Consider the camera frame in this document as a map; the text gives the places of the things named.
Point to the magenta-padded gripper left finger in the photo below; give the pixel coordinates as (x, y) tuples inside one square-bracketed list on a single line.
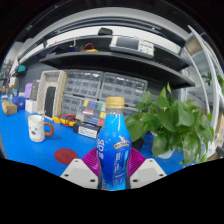
[(80, 172)]

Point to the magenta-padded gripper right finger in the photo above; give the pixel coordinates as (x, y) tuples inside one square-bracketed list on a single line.
[(146, 171)]

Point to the blue drink bottle gold cap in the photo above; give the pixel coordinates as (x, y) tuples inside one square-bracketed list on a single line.
[(113, 146)]

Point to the flat round red coaster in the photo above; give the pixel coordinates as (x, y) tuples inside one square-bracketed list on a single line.
[(65, 156)]

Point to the black rectangular box white label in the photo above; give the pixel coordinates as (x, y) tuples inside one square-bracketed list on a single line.
[(86, 129)]

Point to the green leafy potted plant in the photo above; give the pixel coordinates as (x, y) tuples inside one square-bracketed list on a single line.
[(173, 126)]

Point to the yellow red multimeter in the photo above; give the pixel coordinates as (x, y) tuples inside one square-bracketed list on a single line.
[(65, 120)]

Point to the clear compartment box coloured parts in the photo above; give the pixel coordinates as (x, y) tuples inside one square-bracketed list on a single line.
[(90, 111)]

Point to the white small box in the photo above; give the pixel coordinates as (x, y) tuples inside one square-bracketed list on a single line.
[(30, 106)]

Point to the grey small-parts drawer cabinet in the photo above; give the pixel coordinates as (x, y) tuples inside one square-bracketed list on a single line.
[(103, 90)]

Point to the brown cardboard box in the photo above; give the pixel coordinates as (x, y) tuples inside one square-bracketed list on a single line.
[(9, 107)]

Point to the black shelf unit with equipment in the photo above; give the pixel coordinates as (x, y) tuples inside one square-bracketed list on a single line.
[(110, 50)]

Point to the white perforated frame panel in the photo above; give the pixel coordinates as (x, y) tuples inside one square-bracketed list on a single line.
[(51, 93)]

